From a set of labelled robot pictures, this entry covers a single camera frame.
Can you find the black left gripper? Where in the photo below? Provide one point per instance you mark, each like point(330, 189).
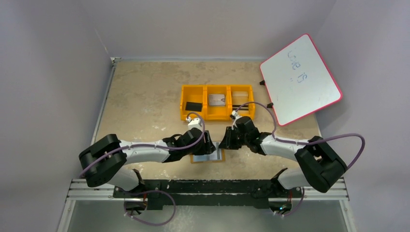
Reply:
point(206, 143)

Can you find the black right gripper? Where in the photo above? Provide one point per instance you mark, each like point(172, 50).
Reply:
point(230, 138)

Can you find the striped card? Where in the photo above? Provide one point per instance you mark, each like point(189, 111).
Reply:
point(219, 153)

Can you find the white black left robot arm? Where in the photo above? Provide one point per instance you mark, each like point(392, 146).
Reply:
point(104, 161)

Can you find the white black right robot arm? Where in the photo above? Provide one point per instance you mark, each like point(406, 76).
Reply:
point(319, 165)

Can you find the black card in bin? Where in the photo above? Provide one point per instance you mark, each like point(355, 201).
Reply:
point(193, 106)

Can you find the silver striped card middle bin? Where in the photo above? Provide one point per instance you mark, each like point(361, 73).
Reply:
point(216, 100)

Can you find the yellow plastic sorting bin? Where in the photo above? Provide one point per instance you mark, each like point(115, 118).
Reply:
point(199, 93)

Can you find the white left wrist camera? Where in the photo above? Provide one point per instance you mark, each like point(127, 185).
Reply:
point(195, 123)

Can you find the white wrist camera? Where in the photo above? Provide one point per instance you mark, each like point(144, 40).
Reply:
point(235, 116)
point(195, 123)

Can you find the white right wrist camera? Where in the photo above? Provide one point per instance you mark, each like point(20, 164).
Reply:
point(235, 116)

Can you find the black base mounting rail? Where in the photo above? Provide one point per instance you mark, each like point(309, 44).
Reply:
point(154, 194)

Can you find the white board with pink frame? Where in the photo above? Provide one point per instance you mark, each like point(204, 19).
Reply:
point(298, 81)

